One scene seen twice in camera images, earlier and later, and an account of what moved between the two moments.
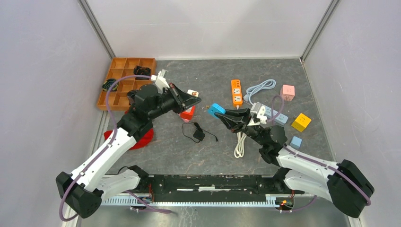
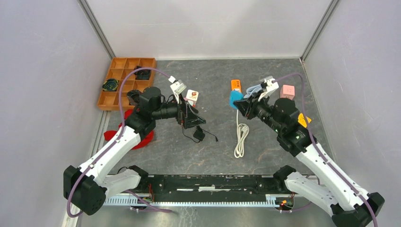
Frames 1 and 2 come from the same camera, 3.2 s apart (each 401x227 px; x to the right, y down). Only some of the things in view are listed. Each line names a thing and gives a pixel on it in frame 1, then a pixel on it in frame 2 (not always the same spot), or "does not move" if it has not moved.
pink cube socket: x=288 y=92 does not move
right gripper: x=232 y=115 → x=248 y=107
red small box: x=192 y=92 does not move
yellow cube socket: x=301 y=122 does not move
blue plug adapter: x=215 y=108 → x=235 y=95
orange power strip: x=237 y=93 does not move
